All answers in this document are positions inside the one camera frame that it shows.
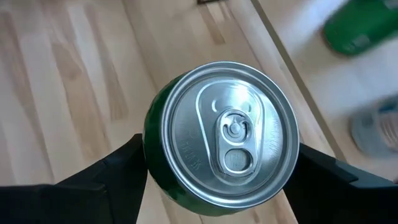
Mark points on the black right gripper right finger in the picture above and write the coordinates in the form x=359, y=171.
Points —
x=342, y=199

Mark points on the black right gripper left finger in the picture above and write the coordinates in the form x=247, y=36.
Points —
x=77, y=199

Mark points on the tall silver Celsius can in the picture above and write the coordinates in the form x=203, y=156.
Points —
x=376, y=127

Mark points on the green Sprite can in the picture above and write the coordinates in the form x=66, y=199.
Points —
x=360, y=28
x=233, y=133

